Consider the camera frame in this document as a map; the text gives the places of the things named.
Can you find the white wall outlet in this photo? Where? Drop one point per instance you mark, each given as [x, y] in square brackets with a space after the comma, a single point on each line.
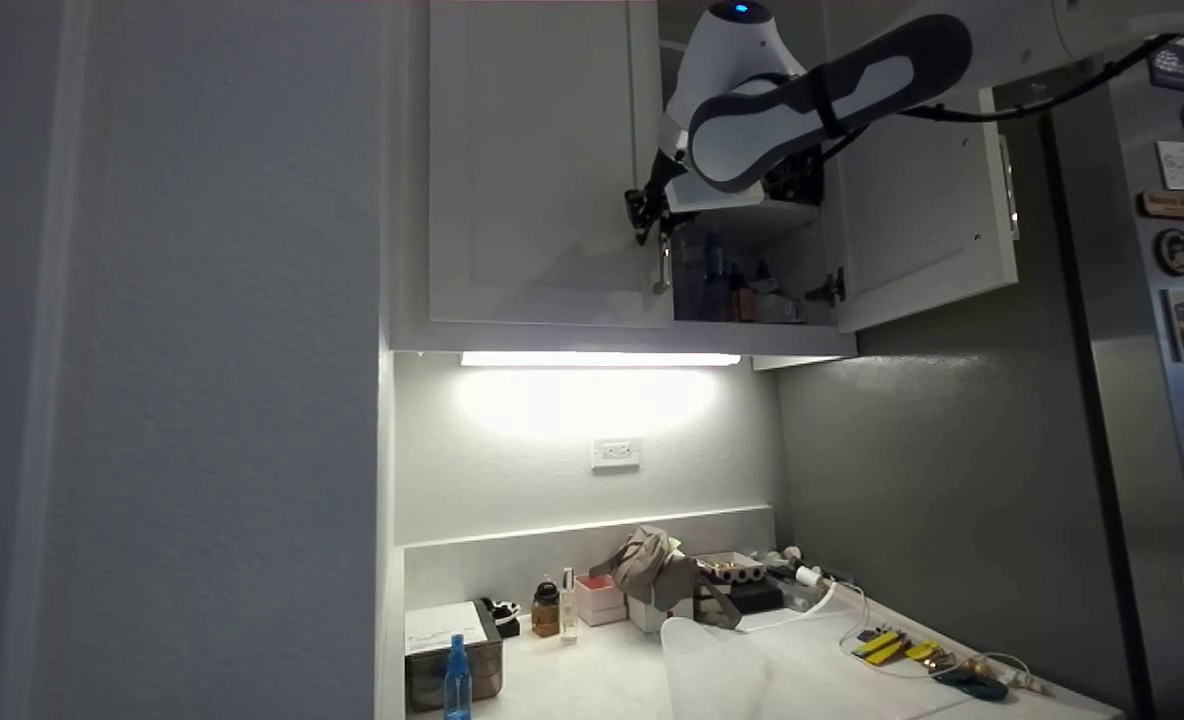
[619, 454]

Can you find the black egg carton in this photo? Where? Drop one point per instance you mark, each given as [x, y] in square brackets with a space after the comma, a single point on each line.
[743, 583]

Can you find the pink box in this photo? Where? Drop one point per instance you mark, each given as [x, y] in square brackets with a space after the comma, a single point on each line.
[597, 603]

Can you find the blue plastic bottle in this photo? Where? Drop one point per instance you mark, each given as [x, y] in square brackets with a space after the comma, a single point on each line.
[459, 681]

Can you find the white cupboard door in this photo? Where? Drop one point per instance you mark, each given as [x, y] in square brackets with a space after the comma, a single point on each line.
[924, 216]
[540, 113]

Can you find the metal left door handle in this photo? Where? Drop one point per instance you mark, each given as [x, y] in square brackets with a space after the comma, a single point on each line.
[662, 282]

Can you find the stainless steel refrigerator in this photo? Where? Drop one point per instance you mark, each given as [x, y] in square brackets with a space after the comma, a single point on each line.
[1124, 238]

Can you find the crumpled brown paper bag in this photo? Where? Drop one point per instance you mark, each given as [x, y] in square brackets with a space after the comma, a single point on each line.
[656, 577]

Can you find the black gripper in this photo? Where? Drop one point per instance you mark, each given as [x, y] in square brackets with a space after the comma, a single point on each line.
[650, 206]

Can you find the yellow and orange wedge block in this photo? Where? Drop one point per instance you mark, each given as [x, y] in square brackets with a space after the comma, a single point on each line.
[883, 649]

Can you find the under-cabinet light strip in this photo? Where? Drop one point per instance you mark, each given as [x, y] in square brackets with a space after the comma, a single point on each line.
[597, 363]

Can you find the brown glass jar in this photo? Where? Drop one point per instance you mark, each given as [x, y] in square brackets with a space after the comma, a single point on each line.
[545, 611]

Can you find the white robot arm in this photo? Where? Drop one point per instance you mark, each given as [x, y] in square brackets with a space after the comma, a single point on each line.
[743, 105]

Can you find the dark rectangular tray box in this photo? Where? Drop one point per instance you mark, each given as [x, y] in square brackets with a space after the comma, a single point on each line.
[449, 639]

